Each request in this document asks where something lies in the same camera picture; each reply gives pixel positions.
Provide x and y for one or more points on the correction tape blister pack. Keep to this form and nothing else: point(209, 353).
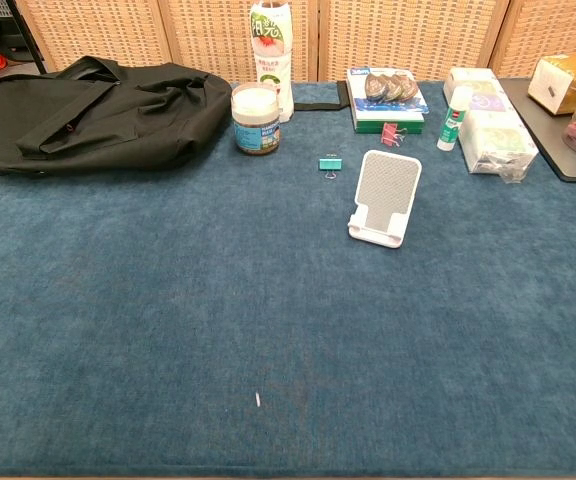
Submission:
point(388, 95)

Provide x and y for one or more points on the pink binder clip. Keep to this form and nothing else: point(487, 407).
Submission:
point(390, 132)

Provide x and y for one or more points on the black tray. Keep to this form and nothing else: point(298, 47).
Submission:
point(543, 130)

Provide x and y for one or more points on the drink bottle with orange cap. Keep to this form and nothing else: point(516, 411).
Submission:
point(270, 55)

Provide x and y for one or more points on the green flat box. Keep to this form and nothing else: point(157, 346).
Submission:
point(390, 127)

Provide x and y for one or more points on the white phone stand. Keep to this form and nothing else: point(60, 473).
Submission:
point(387, 190)

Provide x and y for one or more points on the black fabric bag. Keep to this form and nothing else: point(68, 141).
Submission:
point(93, 115)

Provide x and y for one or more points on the wrapped tissue packet bundle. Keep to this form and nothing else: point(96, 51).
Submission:
point(498, 135)

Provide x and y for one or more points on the white green glue stick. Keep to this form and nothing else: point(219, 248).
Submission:
point(452, 125)

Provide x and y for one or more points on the gold tissue box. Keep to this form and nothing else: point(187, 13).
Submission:
point(563, 80)

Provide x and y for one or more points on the blue table mat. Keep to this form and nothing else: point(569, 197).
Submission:
point(218, 300)

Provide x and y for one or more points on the wicker folding screen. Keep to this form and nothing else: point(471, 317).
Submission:
point(208, 35)

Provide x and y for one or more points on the jar with white lid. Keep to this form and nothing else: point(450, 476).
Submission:
point(255, 125)

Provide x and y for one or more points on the teal binder clip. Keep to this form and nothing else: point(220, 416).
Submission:
point(330, 163)

